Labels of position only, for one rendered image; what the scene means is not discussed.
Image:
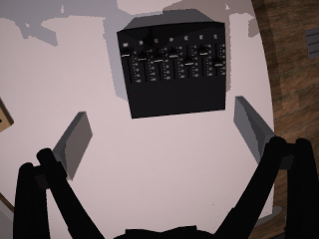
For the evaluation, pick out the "black lighting desk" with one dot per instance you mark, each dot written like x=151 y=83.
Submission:
x=172 y=88

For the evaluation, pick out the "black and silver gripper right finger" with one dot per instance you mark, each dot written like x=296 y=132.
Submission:
x=302 y=219

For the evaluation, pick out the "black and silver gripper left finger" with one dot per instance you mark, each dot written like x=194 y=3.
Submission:
x=30 y=209

